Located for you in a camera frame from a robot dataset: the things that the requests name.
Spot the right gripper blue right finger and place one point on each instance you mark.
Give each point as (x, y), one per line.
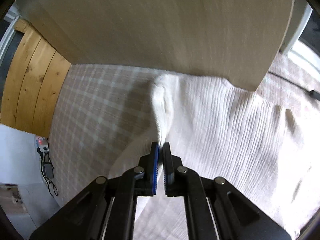
(171, 177)

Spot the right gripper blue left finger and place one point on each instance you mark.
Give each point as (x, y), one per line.
(147, 185)

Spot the cream knit sweater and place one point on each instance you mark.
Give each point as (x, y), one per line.
(268, 152)

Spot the plaid beige floor mat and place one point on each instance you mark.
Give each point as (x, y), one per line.
(102, 109)

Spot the white power strip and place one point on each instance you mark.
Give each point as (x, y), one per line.
(42, 144)

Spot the pine plank panel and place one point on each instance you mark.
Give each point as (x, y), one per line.
(34, 80)

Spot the light plywood board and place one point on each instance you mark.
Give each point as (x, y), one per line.
(234, 39)

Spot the black charger with cable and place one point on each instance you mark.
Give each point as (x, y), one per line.
(46, 167)

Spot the white window frame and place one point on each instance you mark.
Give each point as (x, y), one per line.
(297, 51)

